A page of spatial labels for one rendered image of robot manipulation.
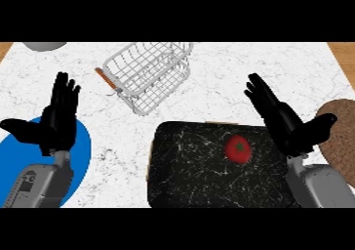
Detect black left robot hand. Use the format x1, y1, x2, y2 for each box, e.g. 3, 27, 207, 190
0, 71, 83, 157

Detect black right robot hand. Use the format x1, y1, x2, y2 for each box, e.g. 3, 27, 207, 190
244, 72, 339, 157

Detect red tomato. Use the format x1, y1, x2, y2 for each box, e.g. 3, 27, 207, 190
225, 135, 254, 165

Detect black marble tray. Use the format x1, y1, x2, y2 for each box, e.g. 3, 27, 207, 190
147, 120, 302, 209

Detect blue round plate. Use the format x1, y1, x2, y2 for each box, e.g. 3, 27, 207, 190
0, 115, 94, 209

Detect grey round object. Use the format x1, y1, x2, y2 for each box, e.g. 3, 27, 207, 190
21, 42, 70, 53

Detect white wire tiered basket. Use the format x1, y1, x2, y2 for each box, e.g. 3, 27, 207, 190
94, 42, 195, 116

